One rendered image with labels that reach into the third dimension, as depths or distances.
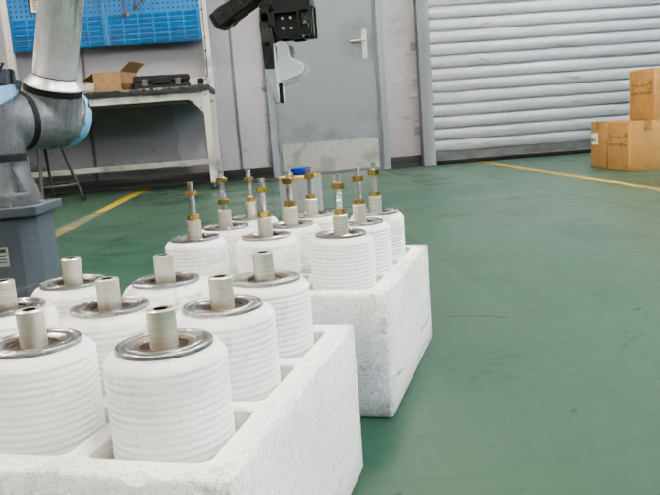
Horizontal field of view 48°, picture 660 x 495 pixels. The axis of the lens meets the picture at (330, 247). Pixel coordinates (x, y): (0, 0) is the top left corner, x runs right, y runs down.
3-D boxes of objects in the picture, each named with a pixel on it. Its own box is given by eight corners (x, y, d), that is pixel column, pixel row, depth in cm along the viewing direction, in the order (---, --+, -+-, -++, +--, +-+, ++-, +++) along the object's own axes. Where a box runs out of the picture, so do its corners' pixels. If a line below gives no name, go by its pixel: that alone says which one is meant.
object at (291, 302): (222, 454, 80) (205, 291, 77) (253, 418, 89) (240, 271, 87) (307, 458, 78) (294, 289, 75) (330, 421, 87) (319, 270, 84)
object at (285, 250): (242, 363, 111) (230, 244, 108) (248, 345, 121) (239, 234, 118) (305, 358, 111) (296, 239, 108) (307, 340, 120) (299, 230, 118)
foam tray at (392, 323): (144, 409, 115) (131, 295, 112) (242, 335, 152) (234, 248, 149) (392, 418, 104) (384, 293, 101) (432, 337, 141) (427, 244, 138)
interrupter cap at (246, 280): (219, 291, 78) (218, 284, 78) (245, 275, 85) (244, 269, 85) (288, 290, 76) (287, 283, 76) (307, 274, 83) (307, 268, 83)
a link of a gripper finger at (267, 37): (272, 66, 114) (269, 9, 114) (262, 67, 115) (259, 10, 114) (279, 73, 119) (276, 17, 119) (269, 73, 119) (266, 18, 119)
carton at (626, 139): (667, 168, 449) (667, 118, 444) (629, 171, 447) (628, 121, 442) (643, 165, 478) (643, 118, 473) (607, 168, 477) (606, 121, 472)
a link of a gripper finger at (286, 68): (303, 97, 115) (301, 37, 115) (266, 100, 116) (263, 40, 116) (307, 100, 118) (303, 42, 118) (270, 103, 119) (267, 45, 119)
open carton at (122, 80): (101, 96, 597) (98, 68, 593) (147, 92, 591) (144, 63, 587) (84, 95, 568) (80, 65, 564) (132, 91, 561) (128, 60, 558)
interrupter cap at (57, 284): (26, 294, 84) (25, 288, 84) (65, 279, 91) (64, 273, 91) (84, 293, 82) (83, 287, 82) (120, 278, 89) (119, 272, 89)
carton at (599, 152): (633, 162, 507) (632, 118, 502) (650, 164, 483) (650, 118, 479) (590, 166, 505) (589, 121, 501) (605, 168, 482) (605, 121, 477)
